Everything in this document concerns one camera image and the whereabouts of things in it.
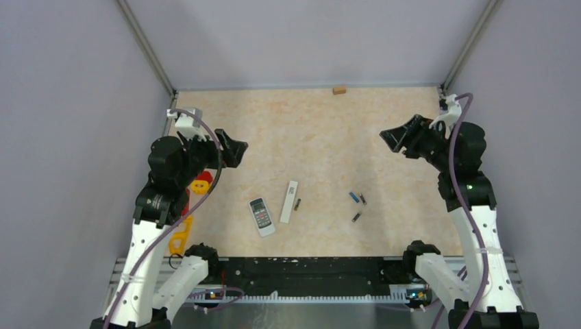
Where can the red plastic toy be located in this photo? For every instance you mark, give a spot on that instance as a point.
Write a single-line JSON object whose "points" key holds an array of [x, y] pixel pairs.
{"points": [[205, 175]]}

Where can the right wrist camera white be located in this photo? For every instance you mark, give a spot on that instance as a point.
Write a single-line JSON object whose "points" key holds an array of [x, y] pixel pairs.
{"points": [[450, 111]]}

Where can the slim white remote control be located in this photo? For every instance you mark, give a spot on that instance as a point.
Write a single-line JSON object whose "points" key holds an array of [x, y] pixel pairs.
{"points": [[289, 202]]}

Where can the small wooden block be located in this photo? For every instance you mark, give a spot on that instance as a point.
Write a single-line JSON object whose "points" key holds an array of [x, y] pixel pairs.
{"points": [[339, 90]]}

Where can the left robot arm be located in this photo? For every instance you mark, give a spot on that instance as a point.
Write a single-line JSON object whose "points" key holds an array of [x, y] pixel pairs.
{"points": [[174, 161]]}

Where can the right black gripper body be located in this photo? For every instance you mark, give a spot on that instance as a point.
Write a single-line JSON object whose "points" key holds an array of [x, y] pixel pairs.
{"points": [[427, 143]]}

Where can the orange plastic frame toy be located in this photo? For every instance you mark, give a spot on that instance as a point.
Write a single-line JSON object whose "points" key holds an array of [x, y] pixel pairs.
{"points": [[177, 243]]}

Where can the blue AAA battery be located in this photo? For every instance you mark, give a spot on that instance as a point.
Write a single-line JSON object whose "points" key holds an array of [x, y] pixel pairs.
{"points": [[354, 197]]}

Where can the white grey remote control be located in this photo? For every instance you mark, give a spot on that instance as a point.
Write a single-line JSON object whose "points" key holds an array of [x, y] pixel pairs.
{"points": [[262, 217]]}

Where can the yellow plastic toy tool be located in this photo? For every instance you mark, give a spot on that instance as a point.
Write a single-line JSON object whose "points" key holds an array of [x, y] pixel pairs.
{"points": [[200, 187]]}

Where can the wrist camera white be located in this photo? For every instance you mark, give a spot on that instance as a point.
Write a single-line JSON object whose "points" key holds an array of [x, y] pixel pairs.
{"points": [[450, 111], [186, 125]]}

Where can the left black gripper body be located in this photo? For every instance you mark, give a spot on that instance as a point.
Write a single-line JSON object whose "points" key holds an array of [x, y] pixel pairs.
{"points": [[202, 154]]}

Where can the dark AAA battery upper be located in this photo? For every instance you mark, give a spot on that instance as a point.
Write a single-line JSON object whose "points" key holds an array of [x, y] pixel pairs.
{"points": [[362, 199]]}

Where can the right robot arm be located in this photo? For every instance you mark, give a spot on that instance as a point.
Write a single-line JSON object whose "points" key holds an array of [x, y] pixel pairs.
{"points": [[483, 297]]}

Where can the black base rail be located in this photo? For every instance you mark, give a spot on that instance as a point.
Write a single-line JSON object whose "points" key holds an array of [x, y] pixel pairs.
{"points": [[385, 279]]}

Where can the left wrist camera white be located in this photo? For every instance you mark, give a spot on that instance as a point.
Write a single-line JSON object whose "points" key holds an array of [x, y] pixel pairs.
{"points": [[186, 125]]}

